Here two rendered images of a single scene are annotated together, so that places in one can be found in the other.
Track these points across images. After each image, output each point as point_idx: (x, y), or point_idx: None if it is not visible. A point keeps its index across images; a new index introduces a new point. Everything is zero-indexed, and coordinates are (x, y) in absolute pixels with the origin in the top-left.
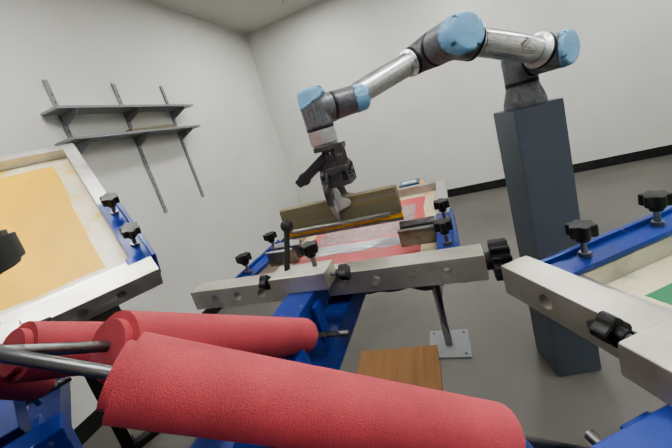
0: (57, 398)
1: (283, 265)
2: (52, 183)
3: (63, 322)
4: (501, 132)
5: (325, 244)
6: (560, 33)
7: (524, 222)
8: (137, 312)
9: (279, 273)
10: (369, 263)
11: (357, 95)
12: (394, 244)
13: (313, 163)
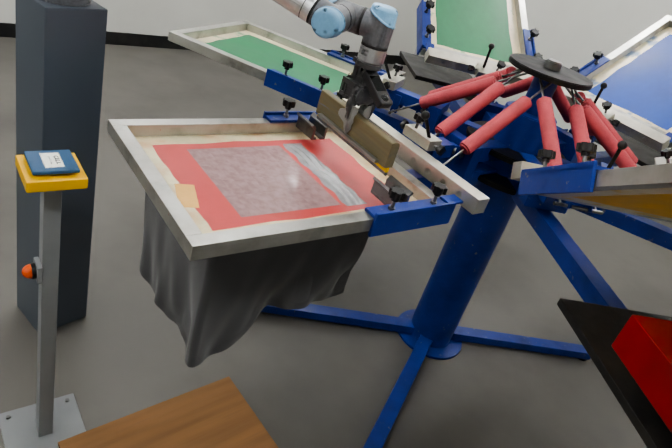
0: (585, 272)
1: None
2: None
3: (519, 99)
4: (62, 37)
5: (329, 198)
6: None
7: (77, 155)
8: (496, 82)
9: (434, 138)
10: (383, 125)
11: None
12: (308, 151)
13: (381, 80)
